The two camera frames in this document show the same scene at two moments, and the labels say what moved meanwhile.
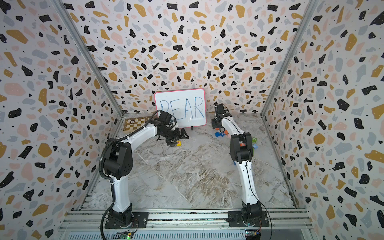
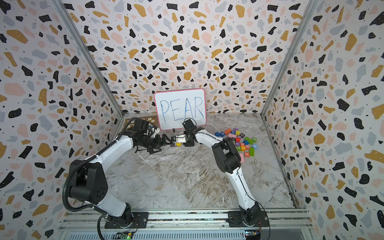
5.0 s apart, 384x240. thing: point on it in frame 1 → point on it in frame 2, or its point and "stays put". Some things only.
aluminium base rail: (82, 224) stays put
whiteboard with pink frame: (187, 106) stays put
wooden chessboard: (131, 124) stays put
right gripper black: (213, 124) → (189, 144)
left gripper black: (178, 136) → (158, 143)
